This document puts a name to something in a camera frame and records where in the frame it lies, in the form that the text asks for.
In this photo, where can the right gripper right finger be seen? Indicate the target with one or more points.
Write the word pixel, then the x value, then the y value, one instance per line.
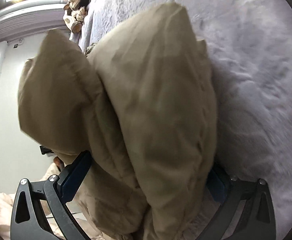
pixel 218 182

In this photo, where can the cream blanket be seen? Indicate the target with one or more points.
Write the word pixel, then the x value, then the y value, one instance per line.
pixel 38 210

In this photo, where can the lavender bed quilt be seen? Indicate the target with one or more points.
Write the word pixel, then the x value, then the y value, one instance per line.
pixel 249 43

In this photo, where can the tan puffer jacket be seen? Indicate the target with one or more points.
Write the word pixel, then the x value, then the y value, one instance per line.
pixel 142 102

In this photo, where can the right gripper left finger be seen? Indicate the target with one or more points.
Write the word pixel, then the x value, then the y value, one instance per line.
pixel 73 179

